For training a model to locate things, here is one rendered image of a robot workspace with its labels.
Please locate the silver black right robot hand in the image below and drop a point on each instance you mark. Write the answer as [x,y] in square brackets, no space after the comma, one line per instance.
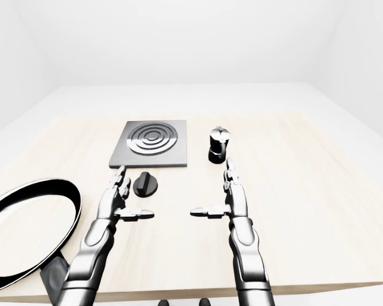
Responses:
[237,201]

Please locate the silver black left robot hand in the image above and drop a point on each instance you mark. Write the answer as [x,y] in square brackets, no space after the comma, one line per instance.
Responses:
[110,202]

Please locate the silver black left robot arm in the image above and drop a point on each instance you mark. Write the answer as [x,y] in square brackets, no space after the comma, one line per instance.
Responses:
[83,264]

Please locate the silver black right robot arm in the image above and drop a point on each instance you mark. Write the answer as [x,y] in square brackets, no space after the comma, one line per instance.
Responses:
[250,264]

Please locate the round black stove knob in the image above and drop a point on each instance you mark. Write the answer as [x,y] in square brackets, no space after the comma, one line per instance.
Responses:
[145,185]

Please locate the flat dark stove plate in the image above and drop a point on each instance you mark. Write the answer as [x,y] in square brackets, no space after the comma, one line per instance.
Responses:
[151,143]

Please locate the black frying pan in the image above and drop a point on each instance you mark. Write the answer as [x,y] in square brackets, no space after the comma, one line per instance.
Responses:
[68,194]

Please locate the black silver moka pot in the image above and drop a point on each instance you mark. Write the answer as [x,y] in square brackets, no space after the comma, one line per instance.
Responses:
[217,145]

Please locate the small dark rounded shape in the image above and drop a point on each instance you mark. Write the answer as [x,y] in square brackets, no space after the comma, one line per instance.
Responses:
[204,302]
[163,303]

